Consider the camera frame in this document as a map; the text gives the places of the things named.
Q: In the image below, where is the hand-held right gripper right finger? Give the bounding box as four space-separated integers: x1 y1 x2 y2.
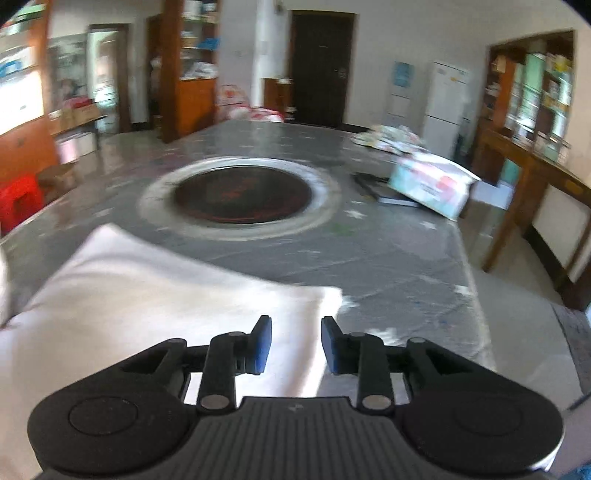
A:
321 316 477 411

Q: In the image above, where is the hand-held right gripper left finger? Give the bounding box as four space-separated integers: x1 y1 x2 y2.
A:
121 315 273 413

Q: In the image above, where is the white cloth garment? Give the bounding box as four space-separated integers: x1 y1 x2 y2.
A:
0 223 345 480

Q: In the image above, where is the round black table stove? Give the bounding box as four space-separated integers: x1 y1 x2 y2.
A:
139 157 343 241

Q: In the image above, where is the black notebook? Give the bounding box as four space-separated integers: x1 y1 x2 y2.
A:
351 172 422 208

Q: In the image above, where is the white printed package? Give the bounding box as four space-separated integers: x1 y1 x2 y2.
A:
387 152 482 220

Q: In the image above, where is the pile of printed packets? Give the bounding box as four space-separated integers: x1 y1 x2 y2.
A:
350 124 426 154

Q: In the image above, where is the red white patterned bundle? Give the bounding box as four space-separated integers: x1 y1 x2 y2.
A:
217 84 285 123

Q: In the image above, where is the wooden side table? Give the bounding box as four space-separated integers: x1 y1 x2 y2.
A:
471 126 591 311

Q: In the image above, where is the white refrigerator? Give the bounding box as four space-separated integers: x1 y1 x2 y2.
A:
422 60 471 158

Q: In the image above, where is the cardboard box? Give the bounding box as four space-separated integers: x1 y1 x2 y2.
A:
37 162 78 204

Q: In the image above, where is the dark wooden door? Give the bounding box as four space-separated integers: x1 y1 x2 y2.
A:
290 10 359 130

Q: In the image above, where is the wooden shelf unit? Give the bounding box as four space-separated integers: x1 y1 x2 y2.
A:
147 0 221 144

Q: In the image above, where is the red plastic stool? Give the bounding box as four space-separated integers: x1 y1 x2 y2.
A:
0 175 44 235

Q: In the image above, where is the wooden display cabinet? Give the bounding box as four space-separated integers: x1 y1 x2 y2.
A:
480 30 578 153

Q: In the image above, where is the blue wall poster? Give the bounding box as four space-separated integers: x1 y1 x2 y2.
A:
392 61 414 88

